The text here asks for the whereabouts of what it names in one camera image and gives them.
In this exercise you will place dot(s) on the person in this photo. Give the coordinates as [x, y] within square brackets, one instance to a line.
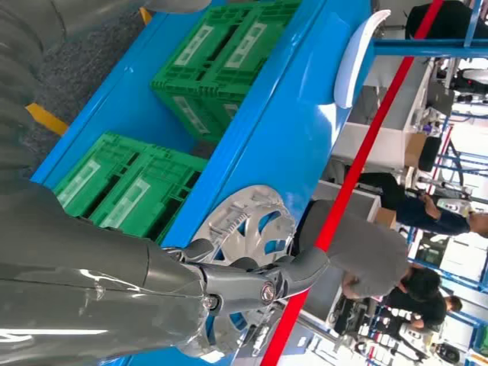
[423, 305]
[427, 214]
[362, 247]

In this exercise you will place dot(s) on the red barrier belt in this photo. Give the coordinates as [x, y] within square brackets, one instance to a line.
[366, 146]

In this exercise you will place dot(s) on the cardboard box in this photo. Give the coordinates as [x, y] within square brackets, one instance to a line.
[385, 218]
[415, 150]

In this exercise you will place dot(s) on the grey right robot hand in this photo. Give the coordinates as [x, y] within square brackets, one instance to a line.
[95, 303]

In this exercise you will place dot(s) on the white curved plastic part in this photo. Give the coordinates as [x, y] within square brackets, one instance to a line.
[354, 60]

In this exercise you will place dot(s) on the white desk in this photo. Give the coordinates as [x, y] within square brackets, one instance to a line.
[381, 146]
[343, 194]

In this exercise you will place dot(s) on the tall blue shelf rack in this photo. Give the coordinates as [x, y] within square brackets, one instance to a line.
[419, 48]

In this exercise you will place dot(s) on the blue background rack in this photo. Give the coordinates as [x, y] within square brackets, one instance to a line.
[449, 277]

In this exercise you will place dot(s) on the green folding crate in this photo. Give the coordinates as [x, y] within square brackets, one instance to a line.
[213, 60]
[126, 187]

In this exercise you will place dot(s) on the long low blue shelf rack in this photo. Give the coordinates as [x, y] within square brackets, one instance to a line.
[286, 126]

